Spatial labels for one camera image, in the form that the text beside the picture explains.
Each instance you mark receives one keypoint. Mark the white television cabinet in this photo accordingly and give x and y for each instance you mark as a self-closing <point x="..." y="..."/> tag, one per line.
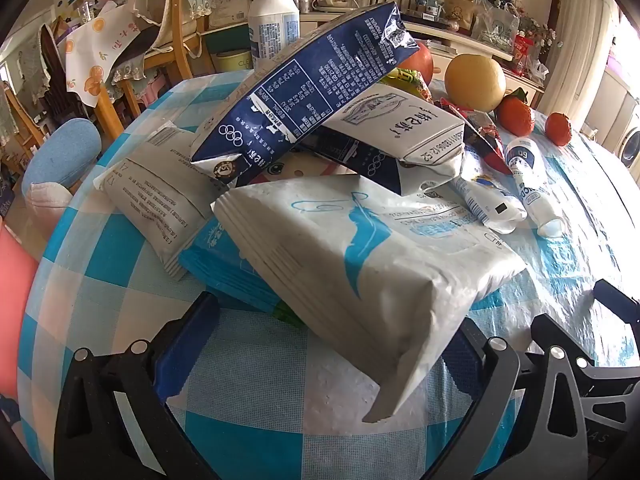
<point x="450" y="40"/>

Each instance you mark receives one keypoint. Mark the white pill bottle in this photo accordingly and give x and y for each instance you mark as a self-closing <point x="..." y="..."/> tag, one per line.
<point x="274" y="25"/>

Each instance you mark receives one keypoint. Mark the small orange tangerine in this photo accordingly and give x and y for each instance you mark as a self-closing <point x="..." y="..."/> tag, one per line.
<point x="558" y="129"/>

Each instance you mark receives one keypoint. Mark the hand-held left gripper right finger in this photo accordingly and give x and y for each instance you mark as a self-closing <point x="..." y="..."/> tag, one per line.
<point x="492" y="375"/>

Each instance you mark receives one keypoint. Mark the clear gift bag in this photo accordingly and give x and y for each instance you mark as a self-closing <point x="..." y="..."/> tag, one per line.
<point x="495" y="27"/>

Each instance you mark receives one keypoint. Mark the large white wipes packet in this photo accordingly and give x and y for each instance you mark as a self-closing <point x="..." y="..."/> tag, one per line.
<point x="360" y="280"/>

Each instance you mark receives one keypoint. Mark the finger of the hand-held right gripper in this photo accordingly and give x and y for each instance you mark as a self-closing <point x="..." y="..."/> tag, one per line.
<point x="617" y="302"/>
<point x="555" y="332"/>

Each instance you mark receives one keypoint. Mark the pink plastic basin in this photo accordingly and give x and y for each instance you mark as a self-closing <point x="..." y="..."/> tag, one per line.
<point x="15" y="310"/>

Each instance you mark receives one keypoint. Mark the white and blue milk carton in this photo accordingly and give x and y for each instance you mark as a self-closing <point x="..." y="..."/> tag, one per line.
<point x="400" y="130"/>

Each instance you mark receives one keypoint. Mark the yellow snack bag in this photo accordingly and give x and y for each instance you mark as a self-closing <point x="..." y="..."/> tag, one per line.
<point x="407" y="81"/>

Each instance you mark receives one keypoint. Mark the yellow pear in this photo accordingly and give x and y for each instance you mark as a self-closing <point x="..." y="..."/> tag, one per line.
<point x="475" y="82"/>

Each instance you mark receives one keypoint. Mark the short white toothpaste tube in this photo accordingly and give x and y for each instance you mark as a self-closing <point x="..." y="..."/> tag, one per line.
<point x="487" y="202"/>

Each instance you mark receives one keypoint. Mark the long white toothpaste tube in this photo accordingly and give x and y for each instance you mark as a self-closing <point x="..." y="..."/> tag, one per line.
<point x="532" y="185"/>

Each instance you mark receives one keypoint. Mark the dark blue milk carton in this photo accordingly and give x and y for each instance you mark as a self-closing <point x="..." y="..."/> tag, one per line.
<point x="310" y="80"/>

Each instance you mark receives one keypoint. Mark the blue checked tablecloth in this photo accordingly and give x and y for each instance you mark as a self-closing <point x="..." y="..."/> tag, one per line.
<point x="125" y="310"/>

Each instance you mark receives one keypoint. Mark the red snack wrapper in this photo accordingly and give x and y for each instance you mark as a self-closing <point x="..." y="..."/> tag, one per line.
<point x="480" y="135"/>

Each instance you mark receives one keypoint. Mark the blue cow-print wipes packet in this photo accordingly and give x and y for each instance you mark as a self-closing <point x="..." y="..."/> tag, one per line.
<point x="225" y="270"/>

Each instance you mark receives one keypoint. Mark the large orange tangerine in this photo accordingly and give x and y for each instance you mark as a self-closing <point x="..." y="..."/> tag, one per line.
<point x="516" y="115"/>

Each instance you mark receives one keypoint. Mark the red apple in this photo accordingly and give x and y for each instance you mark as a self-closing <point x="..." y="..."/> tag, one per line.
<point x="420" y="65"/>

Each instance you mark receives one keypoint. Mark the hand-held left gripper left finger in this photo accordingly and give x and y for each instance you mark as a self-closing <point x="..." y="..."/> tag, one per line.
<point x="185" y="340"/>

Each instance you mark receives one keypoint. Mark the orange-print white tablecloth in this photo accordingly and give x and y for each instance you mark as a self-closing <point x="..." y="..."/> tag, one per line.
<point x="100" y="45"/>

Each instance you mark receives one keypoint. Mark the green waste bin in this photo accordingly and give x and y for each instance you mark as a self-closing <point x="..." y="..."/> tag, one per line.
<point x="232" y="61"/>

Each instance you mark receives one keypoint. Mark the white washing machine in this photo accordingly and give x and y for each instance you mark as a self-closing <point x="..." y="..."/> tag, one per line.
<point x="631" y="135"/>

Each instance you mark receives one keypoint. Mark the wooden chair with net cover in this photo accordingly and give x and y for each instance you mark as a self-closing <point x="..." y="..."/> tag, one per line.
<point x="175" y="40"/>

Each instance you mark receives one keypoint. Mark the grey-white wipes packet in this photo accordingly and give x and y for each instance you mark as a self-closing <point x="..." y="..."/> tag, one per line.
<point x="155" y="190"/>

